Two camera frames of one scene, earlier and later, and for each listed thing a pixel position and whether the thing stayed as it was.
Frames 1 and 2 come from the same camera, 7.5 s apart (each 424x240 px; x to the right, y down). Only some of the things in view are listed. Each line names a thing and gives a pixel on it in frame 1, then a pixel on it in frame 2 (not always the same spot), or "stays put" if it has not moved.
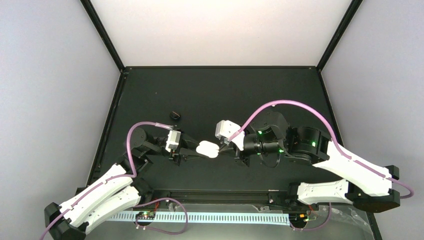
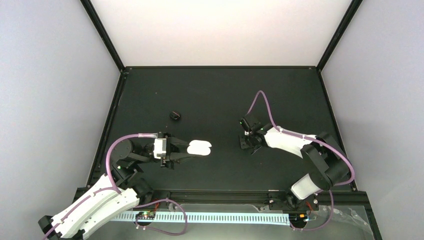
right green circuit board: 298,219 stays put
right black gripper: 228,150 -> 255,146
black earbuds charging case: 174,115 stays put
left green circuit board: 145,215 stays put
